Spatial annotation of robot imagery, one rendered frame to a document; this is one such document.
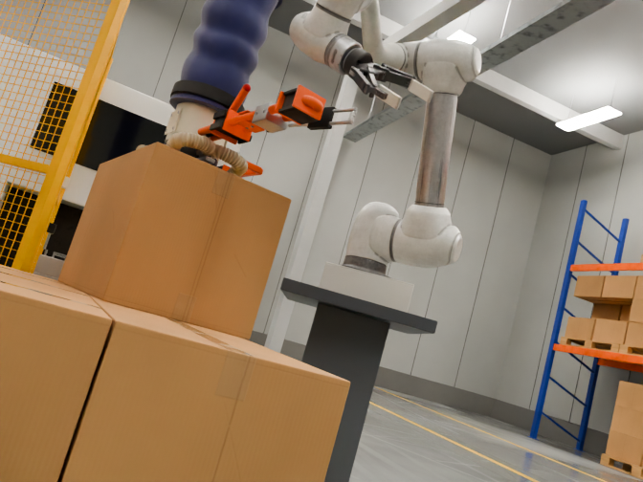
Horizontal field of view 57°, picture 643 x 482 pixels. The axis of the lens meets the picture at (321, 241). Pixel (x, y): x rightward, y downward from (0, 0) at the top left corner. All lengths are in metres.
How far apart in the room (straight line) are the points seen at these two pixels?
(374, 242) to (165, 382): 1.25
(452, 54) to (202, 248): 1.02
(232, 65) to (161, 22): 10.19
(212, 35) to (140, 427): 1.26
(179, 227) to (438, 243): 0.87
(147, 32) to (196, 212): 10.48
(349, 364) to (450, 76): 0.99
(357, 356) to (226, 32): 1.09
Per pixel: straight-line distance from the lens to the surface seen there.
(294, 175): 11.72
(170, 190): 1.49
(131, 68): 11.66
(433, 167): 2.00
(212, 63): 1.84
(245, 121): 1.51
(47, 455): 0.92
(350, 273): 1.94
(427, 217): 1.97
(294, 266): 5.32
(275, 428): 0.98
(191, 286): 1.51
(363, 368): 1.97
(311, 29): 1.60
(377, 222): 2.05
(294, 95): 1.32
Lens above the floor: 0.60
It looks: 9 degrees up
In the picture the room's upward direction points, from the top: 16 degrees clockwise
